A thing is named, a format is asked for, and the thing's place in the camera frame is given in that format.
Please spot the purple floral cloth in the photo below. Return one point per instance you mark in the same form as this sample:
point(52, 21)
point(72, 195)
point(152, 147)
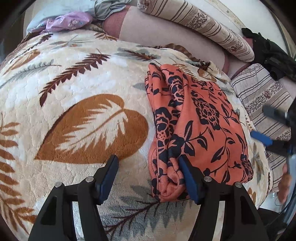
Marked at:
point(69, 21)

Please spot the black clothing pile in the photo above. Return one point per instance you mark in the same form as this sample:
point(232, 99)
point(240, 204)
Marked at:
point(271, 56)

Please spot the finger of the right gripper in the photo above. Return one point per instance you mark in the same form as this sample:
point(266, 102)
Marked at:
point(276, 114)
point(267, 141)

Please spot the person right hand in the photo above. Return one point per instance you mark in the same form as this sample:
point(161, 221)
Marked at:
point(284, 185)

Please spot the cream leaf pattern blanket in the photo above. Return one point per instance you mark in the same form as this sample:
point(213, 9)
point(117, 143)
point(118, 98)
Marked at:
point(71, 100)

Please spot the striped floral flat pillow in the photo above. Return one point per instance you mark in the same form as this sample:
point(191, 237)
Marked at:
point(259, 95)

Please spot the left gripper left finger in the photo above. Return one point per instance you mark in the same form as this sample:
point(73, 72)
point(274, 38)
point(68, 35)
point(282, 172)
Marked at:
point(55, 220)

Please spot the pink mauve large pillow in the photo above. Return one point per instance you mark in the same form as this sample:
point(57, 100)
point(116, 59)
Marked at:
point(132, 25)

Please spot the orange black floral garment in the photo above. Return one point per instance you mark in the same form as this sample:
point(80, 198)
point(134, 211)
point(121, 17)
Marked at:
point(194, 119)

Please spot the striped floral bolster pillow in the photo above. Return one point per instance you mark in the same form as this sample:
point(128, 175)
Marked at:
point(190, 16)

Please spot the grey blue pillow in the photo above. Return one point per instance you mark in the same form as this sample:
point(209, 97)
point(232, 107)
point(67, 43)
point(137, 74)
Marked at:
point(99, 10)

